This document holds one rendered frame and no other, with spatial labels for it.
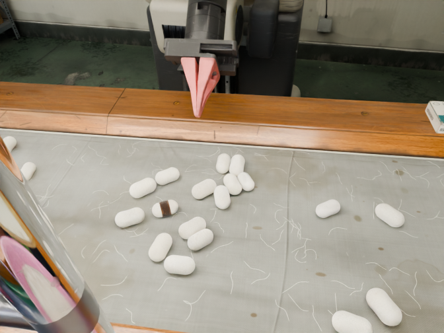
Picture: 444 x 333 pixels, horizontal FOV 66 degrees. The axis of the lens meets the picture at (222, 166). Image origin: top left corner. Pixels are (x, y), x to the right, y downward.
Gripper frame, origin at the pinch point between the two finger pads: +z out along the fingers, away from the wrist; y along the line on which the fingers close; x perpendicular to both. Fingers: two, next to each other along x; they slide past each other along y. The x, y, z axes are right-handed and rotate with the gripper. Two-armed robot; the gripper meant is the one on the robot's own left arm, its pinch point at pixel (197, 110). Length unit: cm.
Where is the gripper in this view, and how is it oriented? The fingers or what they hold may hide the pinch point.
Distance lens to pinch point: 50.0
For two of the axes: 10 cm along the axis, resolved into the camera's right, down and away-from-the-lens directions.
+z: -0.8, 9.9, -0.9
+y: 9.9, 0.7, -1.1
